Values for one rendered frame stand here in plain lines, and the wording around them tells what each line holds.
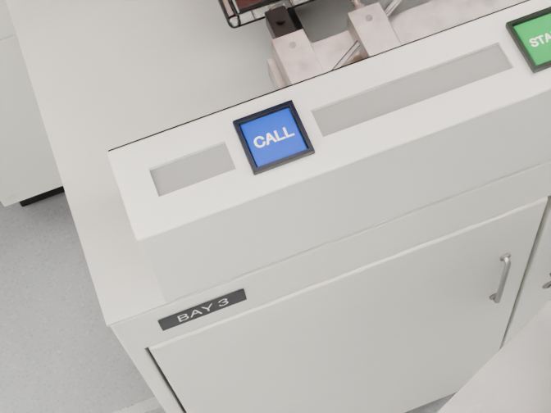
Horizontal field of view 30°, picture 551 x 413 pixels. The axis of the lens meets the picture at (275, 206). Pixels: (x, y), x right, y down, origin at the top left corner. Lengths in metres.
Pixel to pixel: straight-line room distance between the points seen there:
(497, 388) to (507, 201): 0.23
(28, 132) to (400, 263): 0.85
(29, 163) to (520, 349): 1.11
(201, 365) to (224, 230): 0.30
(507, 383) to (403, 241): 0.20
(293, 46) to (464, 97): 0.19
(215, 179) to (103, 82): 0.28
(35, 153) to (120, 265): 0.84
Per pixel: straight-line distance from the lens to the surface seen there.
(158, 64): 1.13
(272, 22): 1.03
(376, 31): 1.01
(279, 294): 1.06
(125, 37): 1.15
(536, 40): 0.95
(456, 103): 0.91
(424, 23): 1.06
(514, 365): 0.96
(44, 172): 1.89
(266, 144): 0.88
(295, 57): 1.00
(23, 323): 1.94
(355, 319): 1.21
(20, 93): 1.70
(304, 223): 0.94
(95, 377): 1.87
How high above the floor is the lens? 1.72
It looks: 63 degrees down
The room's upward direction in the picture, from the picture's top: 11 degrees counter-clockwise
